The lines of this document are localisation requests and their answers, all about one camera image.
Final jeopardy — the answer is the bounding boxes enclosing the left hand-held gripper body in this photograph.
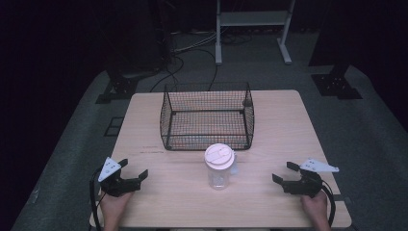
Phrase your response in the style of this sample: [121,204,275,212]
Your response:
[97,156,142,198]

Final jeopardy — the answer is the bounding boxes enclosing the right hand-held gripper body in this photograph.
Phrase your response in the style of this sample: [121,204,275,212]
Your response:
[282,157,341,198]

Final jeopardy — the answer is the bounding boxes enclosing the person's left hand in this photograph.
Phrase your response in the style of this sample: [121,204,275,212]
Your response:
[100,191,135,223]

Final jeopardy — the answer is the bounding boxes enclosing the person's right hand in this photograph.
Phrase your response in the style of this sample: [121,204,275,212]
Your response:
[300,191,330,223]

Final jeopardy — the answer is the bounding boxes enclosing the clear bottle with pink lid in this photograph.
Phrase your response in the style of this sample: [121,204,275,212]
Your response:
[203,142,239,192]

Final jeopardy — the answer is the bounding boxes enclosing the black stand base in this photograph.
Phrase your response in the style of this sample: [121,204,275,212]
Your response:
[94,71,140,105]
[310,63,364,101]

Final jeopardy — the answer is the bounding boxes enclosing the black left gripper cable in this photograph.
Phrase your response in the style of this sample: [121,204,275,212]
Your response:
[89,167,107,231]

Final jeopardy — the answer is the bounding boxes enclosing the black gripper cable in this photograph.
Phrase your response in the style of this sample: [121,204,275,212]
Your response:
[320,181,337,227]
[89,167,107,231]

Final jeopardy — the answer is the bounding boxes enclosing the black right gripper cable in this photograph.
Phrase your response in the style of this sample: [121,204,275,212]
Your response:
[320,181,337,227]

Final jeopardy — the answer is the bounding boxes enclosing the black wire mesh basket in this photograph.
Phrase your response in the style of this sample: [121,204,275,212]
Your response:
[159,82,256,152]

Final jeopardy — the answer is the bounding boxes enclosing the black floor cable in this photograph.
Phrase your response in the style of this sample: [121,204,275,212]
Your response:
[172,47,219,92]
[149,55,186,93]

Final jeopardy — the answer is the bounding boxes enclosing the light grey floor cable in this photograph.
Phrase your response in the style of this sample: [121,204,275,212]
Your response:
[172,31,219,54]

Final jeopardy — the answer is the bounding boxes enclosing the white metal desk frame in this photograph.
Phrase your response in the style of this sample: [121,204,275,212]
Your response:
[215,0,296,66]

